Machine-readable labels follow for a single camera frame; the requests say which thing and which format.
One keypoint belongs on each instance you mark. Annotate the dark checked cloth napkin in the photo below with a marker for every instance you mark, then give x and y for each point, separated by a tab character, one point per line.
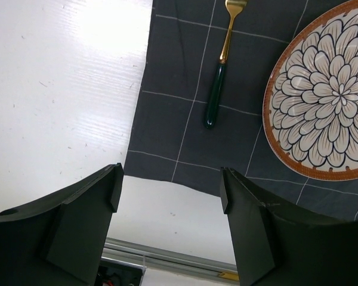
169	141

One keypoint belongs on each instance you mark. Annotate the patterned round plate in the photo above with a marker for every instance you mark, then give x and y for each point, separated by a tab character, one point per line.
310	106

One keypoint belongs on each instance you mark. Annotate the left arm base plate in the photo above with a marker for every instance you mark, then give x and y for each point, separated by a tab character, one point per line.
114	274

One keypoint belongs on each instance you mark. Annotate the aluminium front rail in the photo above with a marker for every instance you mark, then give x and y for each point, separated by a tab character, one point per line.
144	257

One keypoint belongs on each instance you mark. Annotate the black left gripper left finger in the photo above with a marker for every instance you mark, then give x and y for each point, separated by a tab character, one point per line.
59	239

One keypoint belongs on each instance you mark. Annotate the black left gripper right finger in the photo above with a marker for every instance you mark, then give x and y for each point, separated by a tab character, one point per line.
277	242

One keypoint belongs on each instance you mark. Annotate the gold fork green handle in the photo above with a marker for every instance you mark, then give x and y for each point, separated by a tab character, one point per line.
234	8

